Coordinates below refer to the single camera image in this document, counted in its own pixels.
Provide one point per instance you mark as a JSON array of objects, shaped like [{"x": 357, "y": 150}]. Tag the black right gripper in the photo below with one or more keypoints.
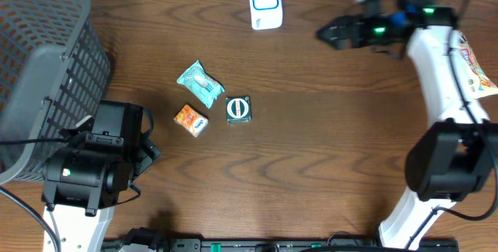
[{"x": 333, "y": 27}]

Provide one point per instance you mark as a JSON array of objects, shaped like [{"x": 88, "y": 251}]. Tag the teal wet wipes pack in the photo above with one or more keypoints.
[{"x": 201, "y": 84}]

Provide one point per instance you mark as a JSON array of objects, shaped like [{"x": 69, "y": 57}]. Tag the large yellow wet wipes pack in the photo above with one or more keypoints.
[{"x": 480, "y": 85}]

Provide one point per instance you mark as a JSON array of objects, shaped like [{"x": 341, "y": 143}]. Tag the orange tissue pack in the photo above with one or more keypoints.
[{"x": 191, "y": 120}]

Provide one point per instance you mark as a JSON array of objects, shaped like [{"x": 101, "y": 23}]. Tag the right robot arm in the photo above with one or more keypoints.
[{"x": 458, "y": 152}]

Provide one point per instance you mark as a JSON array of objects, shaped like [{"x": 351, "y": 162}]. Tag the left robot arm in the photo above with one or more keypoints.
[{"x": 104, "y": 156}]

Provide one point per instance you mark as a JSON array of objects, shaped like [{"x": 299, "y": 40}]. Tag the white barcode scanner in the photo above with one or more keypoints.
[{"x": 266, "y": 14}]

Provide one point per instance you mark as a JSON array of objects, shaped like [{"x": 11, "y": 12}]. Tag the grey plastic mesh basket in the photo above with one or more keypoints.
[{"x": 54, "y": 72}]

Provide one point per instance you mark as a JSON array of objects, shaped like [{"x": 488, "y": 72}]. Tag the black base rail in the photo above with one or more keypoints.
[{"x": 143, "y": 239}]

